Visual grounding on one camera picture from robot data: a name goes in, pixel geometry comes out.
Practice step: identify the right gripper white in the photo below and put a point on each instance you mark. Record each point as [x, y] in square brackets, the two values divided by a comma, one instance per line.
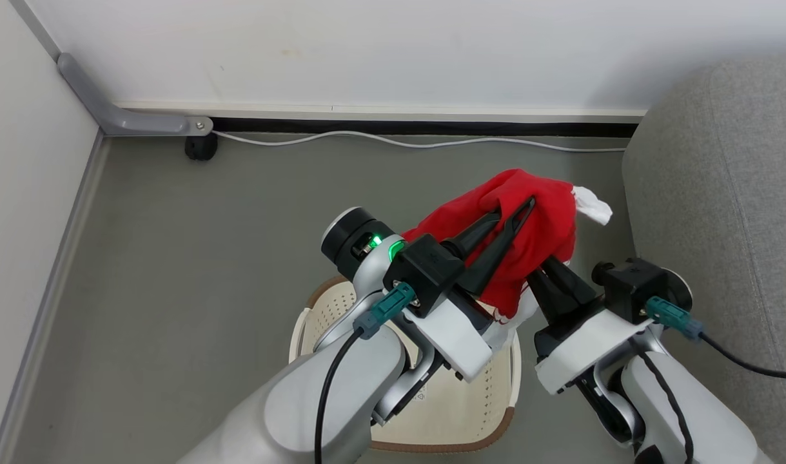
[579, 351]

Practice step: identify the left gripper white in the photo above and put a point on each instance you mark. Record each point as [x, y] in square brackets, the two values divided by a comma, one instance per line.
[451, 335]

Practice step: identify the red and white garment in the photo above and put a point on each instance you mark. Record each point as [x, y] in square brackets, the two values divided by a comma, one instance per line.
[541, 225]

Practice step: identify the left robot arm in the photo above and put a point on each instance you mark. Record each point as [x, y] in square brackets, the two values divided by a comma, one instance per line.
[289, 412]

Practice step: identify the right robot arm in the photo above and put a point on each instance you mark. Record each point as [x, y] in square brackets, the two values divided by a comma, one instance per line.
[689, 419]

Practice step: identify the grey fabric sofa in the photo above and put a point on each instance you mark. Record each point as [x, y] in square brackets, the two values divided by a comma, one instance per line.
[741, 193]

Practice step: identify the cream perforated laundry basket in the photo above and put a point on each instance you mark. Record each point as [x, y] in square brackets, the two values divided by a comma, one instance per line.
[470, 412]

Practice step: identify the white baseboard strip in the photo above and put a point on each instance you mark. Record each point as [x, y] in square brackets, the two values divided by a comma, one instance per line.
[367, 111]

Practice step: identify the black caster wheel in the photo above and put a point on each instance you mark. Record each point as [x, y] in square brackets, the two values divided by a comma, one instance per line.
[200, 148]

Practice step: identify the grey metal partition foot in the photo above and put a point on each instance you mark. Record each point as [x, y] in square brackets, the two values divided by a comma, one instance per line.
[147, 122]

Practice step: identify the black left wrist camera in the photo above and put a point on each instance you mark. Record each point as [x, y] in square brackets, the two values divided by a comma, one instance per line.
[425, 267]

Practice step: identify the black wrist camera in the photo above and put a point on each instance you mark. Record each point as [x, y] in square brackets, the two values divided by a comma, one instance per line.
[425, 267]
[628, 287]

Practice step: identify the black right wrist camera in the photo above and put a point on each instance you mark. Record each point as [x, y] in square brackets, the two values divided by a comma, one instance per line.
[628, 287]

